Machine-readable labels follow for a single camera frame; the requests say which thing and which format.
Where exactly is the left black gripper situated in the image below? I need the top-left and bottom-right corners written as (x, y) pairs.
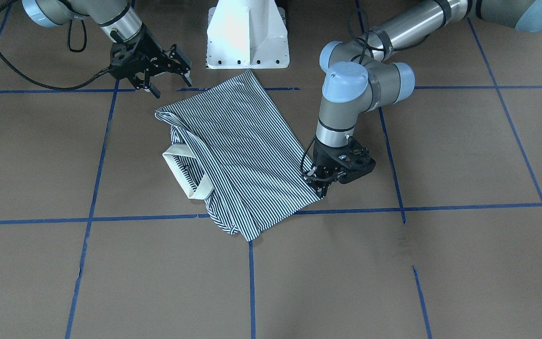
top-left (301, 137), bottom-right (376, 199)

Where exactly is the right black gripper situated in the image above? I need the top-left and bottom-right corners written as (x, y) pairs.
top-left (110, 24), bottom-right (193, 99)

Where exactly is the navy white striped polo shirt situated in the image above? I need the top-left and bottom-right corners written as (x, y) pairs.
top-left (155, 70), bottom-right (319, 241)

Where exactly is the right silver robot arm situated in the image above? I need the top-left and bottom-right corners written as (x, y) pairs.
top-left (22, 0), bottom-right (193, 98)

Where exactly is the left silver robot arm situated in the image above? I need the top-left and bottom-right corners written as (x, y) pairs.
top-left (303, 0), bottom-right (542, 198)

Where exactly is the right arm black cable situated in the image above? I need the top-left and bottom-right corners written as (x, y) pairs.
top-left (0, 0), bottom-right (114, 91)

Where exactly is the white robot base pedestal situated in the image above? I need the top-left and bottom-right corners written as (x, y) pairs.
top-left (205, 0), bottom-right (290, 69)

